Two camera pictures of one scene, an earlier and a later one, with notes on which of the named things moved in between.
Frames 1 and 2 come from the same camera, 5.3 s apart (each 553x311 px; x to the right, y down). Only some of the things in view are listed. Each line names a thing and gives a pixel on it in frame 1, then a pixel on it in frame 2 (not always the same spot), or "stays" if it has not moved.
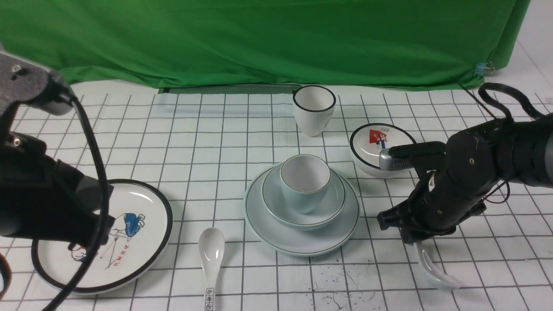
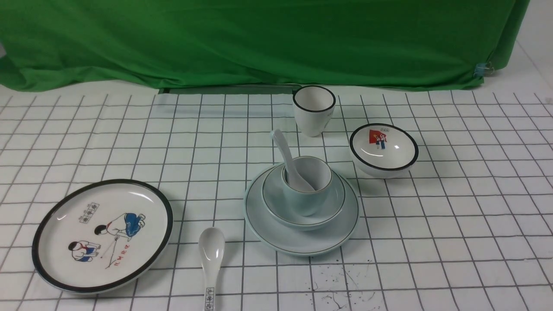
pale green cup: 305,179 stays
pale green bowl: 331,211 stays
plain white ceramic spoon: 441,280 to 294,181
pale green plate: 294,242 stays
